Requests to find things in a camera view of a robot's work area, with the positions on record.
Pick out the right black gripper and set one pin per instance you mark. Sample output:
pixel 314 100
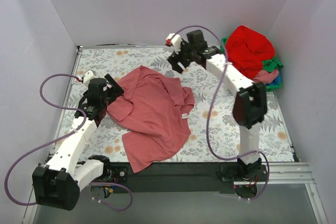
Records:
pixel 179 57

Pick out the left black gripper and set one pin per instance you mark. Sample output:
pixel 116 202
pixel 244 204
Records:
pixel 112 89

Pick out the pink t shirt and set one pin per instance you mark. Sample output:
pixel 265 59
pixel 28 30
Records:
pixel 265 76
pixel 154 108

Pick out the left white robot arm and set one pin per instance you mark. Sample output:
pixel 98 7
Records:
pixel 59 182

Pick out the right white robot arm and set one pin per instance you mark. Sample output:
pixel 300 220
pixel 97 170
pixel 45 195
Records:
pixel 250 104

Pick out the red t shirt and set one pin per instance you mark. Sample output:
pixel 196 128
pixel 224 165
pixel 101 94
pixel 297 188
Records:
pixel 247 49

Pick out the floral table mat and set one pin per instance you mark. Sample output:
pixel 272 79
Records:
pixel 223 130

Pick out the green t shirt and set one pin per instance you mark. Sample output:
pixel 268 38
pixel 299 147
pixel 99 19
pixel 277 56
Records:
pixel 272 64

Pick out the green plastic basket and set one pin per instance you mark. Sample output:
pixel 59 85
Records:
pixel 269 87

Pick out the blue t shirt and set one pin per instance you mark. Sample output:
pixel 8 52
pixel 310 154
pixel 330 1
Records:
pixel 277 80

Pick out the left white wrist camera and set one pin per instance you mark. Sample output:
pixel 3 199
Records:
pixel 86 77

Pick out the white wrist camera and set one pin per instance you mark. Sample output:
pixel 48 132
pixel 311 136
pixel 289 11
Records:
pixel 174 40
pixel 86 77

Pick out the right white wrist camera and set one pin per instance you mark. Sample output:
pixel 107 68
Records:
pixel 174 40

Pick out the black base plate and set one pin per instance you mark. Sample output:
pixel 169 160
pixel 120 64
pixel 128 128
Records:
pixel 165 177

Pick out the aluminium frame rail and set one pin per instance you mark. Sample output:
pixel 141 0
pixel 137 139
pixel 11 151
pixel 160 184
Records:
pixel 280 173

